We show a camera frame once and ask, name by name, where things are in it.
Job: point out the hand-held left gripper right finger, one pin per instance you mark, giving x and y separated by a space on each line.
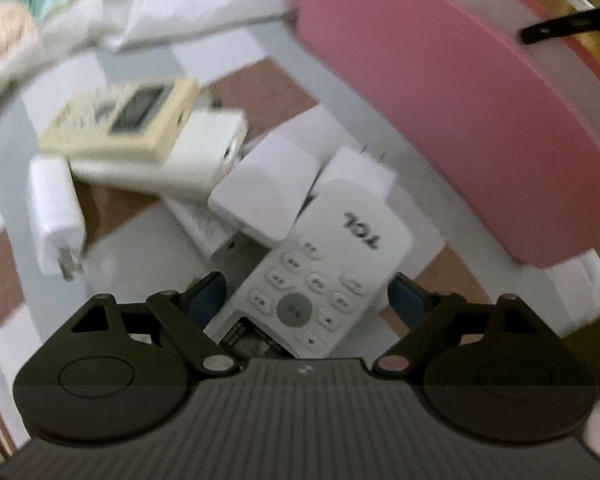
405 301

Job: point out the beige remote with display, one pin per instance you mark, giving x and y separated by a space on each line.
80 125

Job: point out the white charger with prongs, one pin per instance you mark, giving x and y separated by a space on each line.
55 210

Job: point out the checked tablecloth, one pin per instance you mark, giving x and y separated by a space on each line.
130 65

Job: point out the flat white adapter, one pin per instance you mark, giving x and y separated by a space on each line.
200 230

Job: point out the white square power adapter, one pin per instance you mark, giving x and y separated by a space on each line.
260 190

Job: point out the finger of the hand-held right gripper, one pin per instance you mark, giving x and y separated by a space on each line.
565 27

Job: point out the white bed sheet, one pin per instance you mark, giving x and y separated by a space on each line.
170 5

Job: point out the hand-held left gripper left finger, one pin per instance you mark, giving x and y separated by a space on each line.
207 296

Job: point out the floral quilt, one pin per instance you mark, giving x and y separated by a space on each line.
10 5

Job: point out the white remote with grey button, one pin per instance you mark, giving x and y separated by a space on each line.
330 240

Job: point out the pink storage box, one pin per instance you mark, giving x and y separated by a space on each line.
430 100

